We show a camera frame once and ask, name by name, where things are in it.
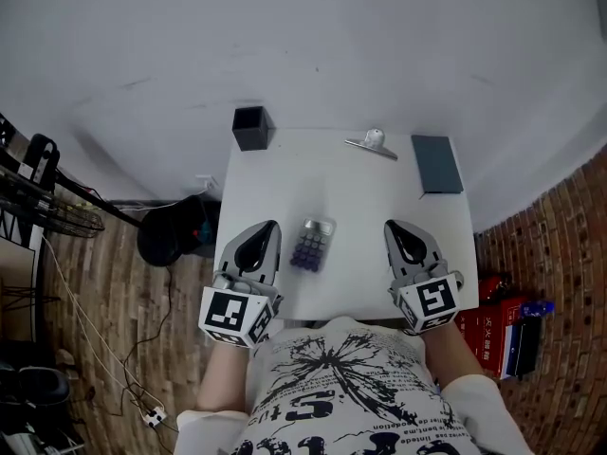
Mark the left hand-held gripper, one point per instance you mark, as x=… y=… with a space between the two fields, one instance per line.
x=227 y=313

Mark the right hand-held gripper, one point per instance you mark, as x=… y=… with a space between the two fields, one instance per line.
x=429 y=301

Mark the grey calculator with purple keys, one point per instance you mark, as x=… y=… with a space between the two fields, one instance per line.
x=313 y=244

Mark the person's left forearm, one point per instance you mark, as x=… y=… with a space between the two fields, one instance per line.
x=223 y=377

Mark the person's right forearm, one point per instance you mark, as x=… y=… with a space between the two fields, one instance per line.
x=453 y=353

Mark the red fire extinguisher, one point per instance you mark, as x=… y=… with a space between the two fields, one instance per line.
x=493 y=288

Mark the red cardboard box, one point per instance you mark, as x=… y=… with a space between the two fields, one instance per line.
x=488 y=339

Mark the black rectangular device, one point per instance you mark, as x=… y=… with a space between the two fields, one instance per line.
x=524 y=349

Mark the blue small packet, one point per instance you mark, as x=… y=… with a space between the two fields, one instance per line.
x=537 y=309

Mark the white table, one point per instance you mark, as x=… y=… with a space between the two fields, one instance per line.
x=360 y=197

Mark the white power strip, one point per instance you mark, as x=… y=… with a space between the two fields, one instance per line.
x=154 y=416

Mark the white printed shirt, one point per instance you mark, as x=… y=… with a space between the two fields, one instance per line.
x=341 y=396

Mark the dark grey notebook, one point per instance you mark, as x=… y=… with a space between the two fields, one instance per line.
x=436 y=164

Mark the silver metal bulldog clip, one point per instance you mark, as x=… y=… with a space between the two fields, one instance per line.
x=372 y=144

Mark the black square pen holder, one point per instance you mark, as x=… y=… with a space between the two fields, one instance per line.
x=251 y=128

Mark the black office chair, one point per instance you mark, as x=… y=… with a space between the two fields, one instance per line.
x=33 y=391

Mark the white wall socket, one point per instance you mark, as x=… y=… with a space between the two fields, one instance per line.
x=207 y=183

